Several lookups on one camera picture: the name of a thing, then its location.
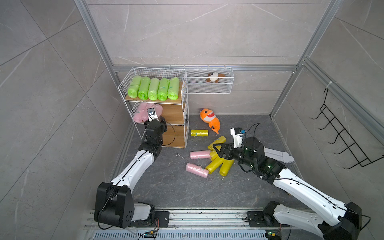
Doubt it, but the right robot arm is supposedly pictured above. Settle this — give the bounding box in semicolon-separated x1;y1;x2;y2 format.
213;138;365;240

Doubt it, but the yellow roll middle left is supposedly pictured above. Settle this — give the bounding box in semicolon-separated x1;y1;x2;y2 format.
205;157;225;175

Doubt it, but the black wall hook rack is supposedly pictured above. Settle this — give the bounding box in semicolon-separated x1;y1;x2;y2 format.
311;88;384;170

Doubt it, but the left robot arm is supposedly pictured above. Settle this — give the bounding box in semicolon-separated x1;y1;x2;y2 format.
94;115;167;229

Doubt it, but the white wire wall basket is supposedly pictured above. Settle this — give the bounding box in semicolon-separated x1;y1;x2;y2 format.
161;67;235;95

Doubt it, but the yellow roll near shelf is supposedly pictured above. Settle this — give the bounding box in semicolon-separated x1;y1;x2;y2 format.
191;130;209;137

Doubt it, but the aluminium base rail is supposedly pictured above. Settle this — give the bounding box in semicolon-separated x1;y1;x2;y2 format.
78;206;323;240

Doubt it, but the pink roll small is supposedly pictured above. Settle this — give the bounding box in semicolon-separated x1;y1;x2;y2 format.
133;103;147;123

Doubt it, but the yellow roll upper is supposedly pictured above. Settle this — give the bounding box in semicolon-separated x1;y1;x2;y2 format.
208;136;227;151

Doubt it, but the brown white plush toy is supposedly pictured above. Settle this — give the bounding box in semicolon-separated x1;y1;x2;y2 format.
206;72;226;83

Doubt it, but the orange shark plush toy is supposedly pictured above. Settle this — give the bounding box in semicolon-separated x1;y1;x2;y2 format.
200;108;221;134

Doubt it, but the green roll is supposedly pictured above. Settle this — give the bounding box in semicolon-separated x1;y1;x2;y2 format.
167;77;180;101
157;78;170;101
148;78;160;101
138;77;151;101
127;76;143;98

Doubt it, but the yellow roll middle right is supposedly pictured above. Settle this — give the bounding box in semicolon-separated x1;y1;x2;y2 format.
219;158;235;177

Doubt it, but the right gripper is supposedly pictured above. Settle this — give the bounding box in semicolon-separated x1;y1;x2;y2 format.
212;142;255;170

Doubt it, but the white wire three-tier shelf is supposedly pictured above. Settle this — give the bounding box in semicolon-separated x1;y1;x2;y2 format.
119;67;190;148

